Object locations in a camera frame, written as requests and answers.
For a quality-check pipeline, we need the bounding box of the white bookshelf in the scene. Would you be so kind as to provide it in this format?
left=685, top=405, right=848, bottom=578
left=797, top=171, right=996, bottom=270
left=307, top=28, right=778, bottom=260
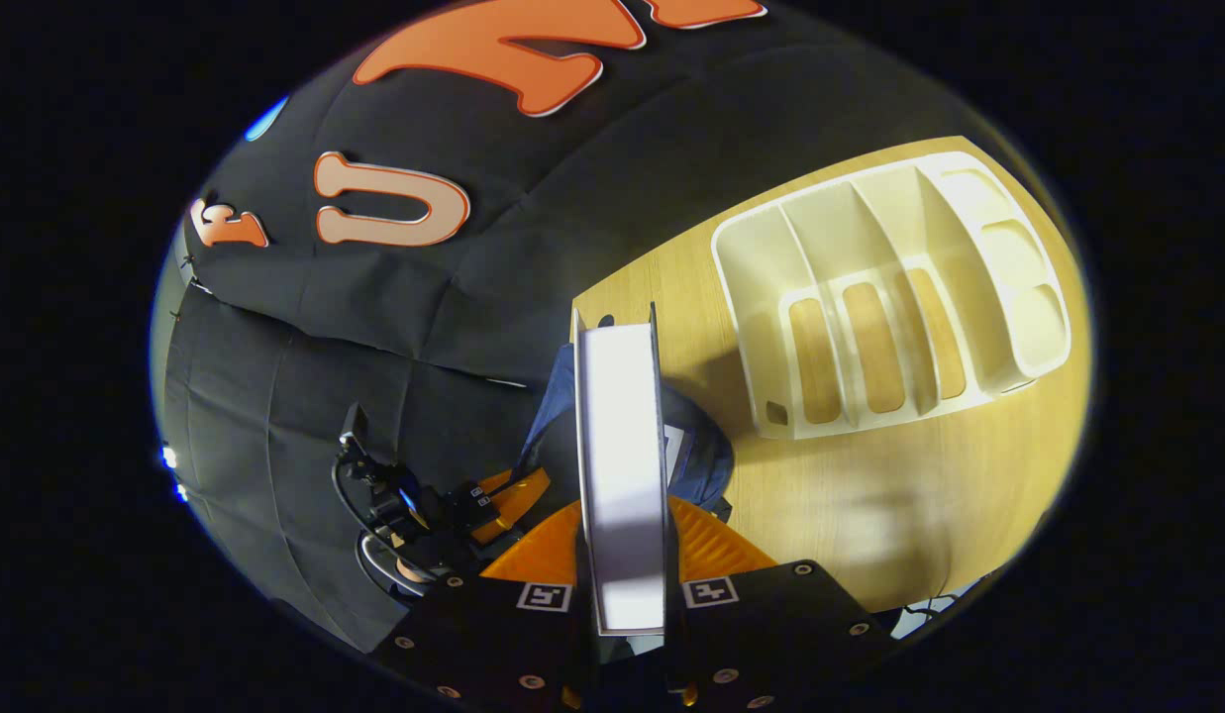
left=711, top=151, right=1073, bottom=442

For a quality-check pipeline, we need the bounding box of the blue schoolbag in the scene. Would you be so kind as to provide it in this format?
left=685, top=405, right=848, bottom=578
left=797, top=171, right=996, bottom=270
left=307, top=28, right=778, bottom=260
left=518, top=342, right=737, bottom=526

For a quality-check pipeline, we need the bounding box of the white cover book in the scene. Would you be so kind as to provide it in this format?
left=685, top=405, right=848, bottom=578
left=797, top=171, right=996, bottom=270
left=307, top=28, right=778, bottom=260
left=570, top=302, right=669, bottom=638

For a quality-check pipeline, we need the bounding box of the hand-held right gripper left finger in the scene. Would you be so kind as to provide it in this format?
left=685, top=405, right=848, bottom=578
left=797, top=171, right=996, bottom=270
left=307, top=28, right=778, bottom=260
left=372, top=500, right=600, bottom=712

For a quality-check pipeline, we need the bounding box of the black backdrop cloth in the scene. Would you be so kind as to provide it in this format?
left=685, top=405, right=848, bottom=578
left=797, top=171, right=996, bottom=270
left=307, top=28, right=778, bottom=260
left=149, top=0, right=1029, bottom=655

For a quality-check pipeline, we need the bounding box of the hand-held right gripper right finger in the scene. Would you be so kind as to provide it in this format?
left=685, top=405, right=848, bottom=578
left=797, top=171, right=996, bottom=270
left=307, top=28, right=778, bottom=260
left=662, top=495, right=897, bottom=711

